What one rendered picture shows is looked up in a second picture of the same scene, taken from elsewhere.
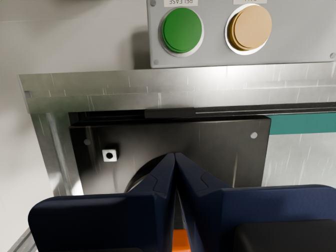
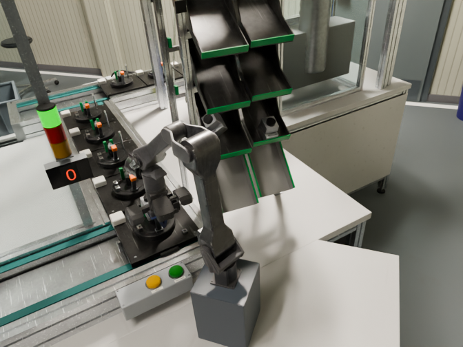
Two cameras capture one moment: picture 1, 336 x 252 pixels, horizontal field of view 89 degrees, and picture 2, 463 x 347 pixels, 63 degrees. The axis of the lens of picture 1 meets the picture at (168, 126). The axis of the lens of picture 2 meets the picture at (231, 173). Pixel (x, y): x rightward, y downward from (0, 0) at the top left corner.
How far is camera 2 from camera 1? 106 cm
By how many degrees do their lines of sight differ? 40
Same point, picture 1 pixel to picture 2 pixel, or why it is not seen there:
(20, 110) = (242, 240)
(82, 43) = not seen: hidden behind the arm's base
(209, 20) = (168, 279)
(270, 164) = (112, 261)
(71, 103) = not seen: hidden behind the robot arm
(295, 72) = (128, 281)
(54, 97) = not seen: hidden behind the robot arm
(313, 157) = (91, 272)
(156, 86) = (178, 258)
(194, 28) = (171, 271)
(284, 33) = (140, 288)
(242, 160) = (135, 248)
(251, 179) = (128, 245)
